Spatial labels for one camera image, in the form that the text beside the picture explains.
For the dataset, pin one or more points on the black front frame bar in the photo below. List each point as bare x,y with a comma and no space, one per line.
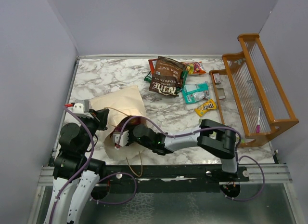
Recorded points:
167,179

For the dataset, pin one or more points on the green chips bag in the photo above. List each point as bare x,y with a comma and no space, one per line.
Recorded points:
149,76

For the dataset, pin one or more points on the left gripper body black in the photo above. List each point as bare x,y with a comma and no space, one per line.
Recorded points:
91,124

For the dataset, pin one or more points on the small red white box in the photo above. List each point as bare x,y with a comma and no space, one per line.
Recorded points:
217,79

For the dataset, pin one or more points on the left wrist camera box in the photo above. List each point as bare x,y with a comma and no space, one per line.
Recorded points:
80,108

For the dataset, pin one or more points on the red chips bag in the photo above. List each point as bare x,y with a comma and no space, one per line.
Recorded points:
152,64

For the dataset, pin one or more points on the small grey card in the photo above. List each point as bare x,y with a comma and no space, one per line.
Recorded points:
221,93

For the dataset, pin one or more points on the magenta snack packet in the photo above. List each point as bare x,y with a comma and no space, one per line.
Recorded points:
118,128

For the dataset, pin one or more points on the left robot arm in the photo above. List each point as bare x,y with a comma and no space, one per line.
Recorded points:
75,174

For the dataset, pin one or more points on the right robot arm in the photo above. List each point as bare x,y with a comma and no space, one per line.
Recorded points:
215,138

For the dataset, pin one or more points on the pink white marker pen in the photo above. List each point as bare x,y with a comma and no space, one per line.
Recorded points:
258,120

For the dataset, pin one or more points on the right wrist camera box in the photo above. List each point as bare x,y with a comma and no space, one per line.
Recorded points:
121,140

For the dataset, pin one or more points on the beige paper bag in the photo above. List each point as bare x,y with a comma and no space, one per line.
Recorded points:
121,104

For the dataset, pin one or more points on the brown kettle chips bag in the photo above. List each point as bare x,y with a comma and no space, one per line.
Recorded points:
168,67

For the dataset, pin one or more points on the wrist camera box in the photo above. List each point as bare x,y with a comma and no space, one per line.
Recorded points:
121,140
80,108

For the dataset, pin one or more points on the wooden tiered rack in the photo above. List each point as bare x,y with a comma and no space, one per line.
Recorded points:
254,84

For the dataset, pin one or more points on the teal snack packet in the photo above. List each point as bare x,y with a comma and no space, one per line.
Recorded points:
193,93

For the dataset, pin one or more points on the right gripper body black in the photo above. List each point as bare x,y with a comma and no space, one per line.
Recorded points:
131,138

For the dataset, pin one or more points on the orange colourful candy bag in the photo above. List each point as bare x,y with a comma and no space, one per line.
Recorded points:
194,68

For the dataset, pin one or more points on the yellow candy bag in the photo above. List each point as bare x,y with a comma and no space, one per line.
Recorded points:
205,107

